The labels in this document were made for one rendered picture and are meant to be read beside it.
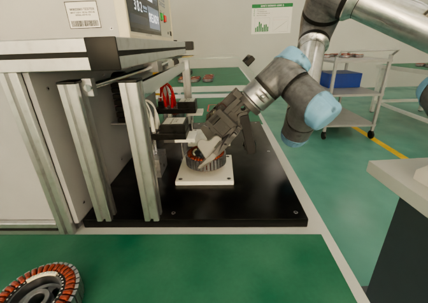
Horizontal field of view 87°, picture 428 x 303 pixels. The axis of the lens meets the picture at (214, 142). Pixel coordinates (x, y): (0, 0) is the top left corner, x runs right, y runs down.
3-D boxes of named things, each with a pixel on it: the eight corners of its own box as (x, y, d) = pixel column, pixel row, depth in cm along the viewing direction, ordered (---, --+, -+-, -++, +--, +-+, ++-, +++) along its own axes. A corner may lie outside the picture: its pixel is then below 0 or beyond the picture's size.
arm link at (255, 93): (271, 97, 60) (278, 104, 53) (258, 109, 61) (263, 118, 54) (251, 76, 58) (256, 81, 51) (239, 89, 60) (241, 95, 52)
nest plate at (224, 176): (231, 158, 72) (231, 154, 71) (234, 184, 58) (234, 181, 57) (184, 158, 72) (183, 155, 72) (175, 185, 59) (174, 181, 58)
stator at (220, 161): (225, 153, 69) (225, 142, 68) (227, 172, 59) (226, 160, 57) (188, 154, 69) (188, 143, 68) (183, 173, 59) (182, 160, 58)
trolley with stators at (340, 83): (336, 116, 359) (349, 47, 319) (376, 141, 267) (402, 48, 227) (298, 117, 362) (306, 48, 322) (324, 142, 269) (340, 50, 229)
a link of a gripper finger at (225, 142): (207, 151, 58) (227, 126, 60) (213, 156, 59) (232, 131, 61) (214, 152, 54) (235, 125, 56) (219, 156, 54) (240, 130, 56)
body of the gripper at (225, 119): (204, 116, 63) (236, 84, 59) (226, 137, 65) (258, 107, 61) (202, 125, 56) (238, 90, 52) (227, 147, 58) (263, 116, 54)
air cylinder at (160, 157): (167, 164, 69) (165, 147, 67) (162, 177, 62) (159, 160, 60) (151, 164, 69) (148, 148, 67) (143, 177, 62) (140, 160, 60)
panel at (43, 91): (159, 122, 108) (150, 55, 96) (79, 223, 47) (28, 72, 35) (156, 122, 108) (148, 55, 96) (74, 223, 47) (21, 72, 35)
